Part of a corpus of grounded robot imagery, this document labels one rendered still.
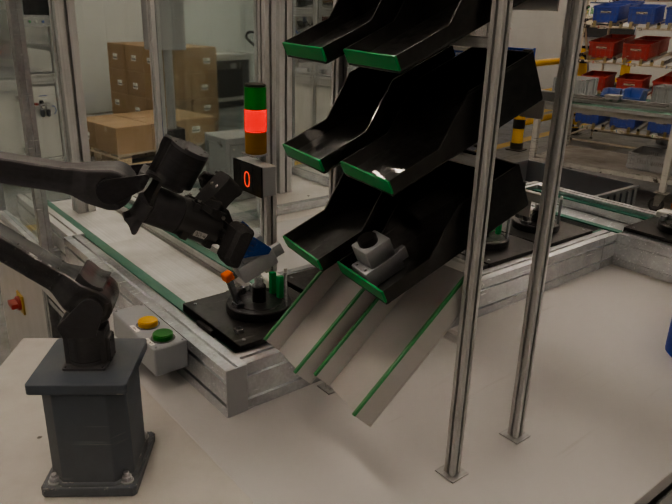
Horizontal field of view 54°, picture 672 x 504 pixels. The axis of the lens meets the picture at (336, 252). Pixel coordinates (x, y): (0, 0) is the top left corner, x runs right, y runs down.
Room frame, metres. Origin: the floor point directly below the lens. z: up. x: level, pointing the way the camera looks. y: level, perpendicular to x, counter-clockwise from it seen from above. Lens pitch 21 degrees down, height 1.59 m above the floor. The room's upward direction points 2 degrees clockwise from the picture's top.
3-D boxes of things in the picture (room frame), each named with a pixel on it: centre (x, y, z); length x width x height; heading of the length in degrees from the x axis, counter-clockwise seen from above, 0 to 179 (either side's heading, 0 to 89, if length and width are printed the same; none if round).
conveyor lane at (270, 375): (1.59, -0.21, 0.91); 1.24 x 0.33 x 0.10; 129
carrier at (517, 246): (1.76, -0.41, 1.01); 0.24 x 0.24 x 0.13; 39
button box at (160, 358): (1.22, 0.38, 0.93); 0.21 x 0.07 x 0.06; 39
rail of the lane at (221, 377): (1.40, 0.45, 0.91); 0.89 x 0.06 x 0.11; 39
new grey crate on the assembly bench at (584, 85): (6.45, -2.22, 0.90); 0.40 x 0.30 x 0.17; 140
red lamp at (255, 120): (1.51, 0.19, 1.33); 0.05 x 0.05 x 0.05
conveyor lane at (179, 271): (1.53, 0.33, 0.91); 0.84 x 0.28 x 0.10; 39
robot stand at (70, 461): (0.90, 0.38, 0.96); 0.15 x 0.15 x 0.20; 3
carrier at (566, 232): (1.92, -0.60, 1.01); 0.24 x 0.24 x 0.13; 39
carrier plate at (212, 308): (1.29, 0.16, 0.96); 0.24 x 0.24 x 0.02; 39
